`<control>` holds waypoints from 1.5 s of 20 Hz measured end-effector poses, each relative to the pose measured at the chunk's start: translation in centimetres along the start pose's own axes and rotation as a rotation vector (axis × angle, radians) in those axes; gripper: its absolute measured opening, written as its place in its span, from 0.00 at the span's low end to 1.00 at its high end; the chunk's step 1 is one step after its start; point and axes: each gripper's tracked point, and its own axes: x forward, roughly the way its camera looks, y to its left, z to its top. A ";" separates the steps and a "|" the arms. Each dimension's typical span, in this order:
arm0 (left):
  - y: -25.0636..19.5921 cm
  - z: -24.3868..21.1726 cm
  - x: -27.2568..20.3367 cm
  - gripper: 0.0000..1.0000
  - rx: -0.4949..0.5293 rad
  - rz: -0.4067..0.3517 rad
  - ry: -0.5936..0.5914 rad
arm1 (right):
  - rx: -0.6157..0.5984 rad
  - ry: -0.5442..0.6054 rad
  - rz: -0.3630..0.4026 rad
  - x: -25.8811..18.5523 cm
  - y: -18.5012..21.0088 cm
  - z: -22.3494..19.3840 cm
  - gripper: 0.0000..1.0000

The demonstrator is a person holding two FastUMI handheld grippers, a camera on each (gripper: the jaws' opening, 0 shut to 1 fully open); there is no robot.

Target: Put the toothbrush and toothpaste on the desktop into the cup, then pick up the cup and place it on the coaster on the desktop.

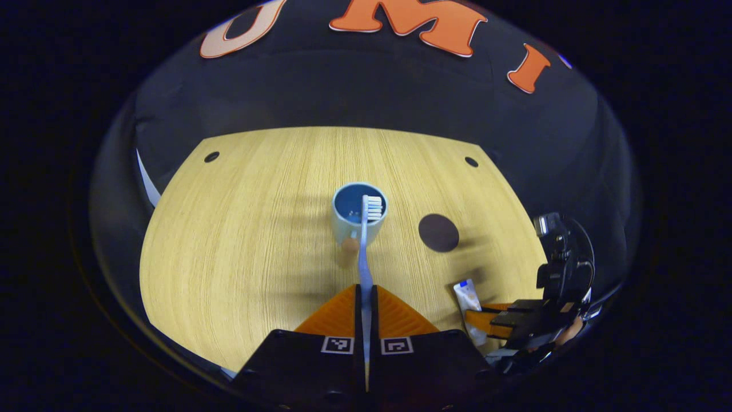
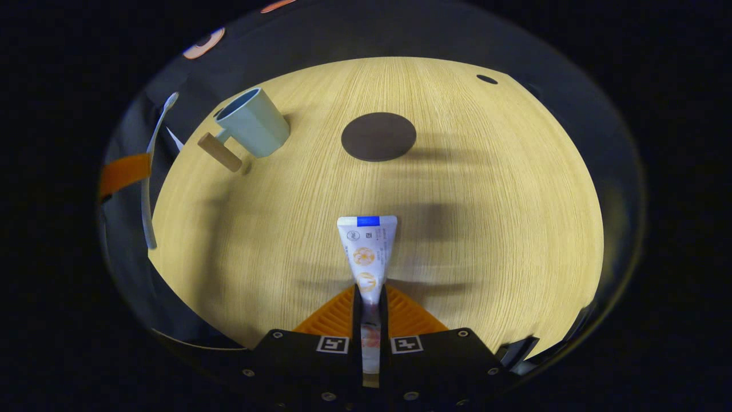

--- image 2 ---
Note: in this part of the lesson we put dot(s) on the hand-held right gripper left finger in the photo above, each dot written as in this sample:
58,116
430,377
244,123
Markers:
303,366

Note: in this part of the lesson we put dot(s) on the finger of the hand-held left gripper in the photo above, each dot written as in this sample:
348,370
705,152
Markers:
123,173

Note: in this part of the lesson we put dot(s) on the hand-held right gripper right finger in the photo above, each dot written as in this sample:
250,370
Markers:
434,366

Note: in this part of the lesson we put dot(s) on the white toothpaste tube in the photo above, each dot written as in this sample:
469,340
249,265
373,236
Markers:
366,252

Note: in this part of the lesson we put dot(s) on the light blue cup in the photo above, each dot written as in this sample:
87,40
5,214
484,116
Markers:
257,129

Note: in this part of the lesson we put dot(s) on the dark brown round coaster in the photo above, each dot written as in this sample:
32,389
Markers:
378,137

